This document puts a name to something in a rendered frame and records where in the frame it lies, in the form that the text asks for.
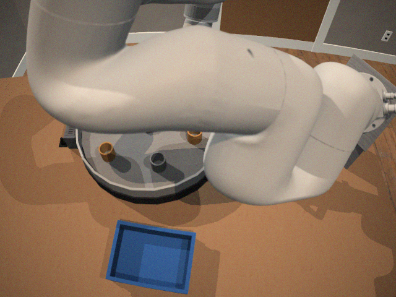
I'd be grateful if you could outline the blue shallow tray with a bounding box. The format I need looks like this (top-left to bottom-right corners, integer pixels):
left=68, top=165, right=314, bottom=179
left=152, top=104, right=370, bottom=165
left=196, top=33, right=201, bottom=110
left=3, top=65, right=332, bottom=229
left=105, top=220, right=196, bottom=295

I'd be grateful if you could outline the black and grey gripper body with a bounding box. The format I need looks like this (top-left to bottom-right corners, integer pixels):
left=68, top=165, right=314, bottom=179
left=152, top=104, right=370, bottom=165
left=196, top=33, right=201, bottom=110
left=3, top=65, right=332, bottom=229
left=183, top=13, right=218, bottom=28

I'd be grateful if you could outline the bronze bushing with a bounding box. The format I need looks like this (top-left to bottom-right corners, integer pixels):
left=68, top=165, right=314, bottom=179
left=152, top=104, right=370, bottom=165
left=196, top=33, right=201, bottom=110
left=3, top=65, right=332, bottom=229
left=187, top=131, right=202, bottom=145
left=98, top=142, right=116, bottom=162

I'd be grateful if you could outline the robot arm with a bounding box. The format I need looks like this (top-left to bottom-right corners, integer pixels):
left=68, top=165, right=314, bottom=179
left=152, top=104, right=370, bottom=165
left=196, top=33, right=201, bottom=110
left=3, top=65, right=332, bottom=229
left=26, top=0, right=396, bottom=206

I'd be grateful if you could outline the grey metal bushing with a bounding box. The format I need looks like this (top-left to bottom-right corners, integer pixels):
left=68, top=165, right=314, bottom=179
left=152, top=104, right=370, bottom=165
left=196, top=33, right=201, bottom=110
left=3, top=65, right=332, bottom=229
left=150, top=152, right=166, bottom=173

